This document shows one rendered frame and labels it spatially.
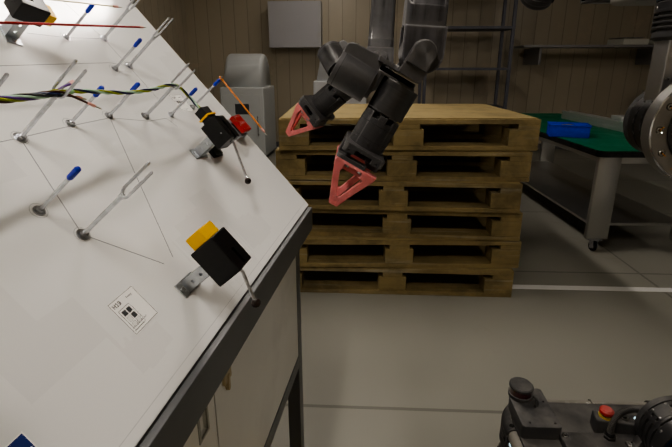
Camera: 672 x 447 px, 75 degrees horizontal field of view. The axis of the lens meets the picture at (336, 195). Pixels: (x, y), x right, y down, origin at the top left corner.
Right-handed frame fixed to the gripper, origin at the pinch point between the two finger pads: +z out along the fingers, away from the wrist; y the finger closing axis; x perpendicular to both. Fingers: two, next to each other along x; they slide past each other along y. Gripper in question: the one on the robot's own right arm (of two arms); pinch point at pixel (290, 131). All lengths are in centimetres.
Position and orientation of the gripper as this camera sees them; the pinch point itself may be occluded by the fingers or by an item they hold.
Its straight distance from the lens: 102.1
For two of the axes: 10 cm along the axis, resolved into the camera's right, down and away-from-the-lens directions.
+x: 5.9, 8.1, 0.0
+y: -3.1, 2.2, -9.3
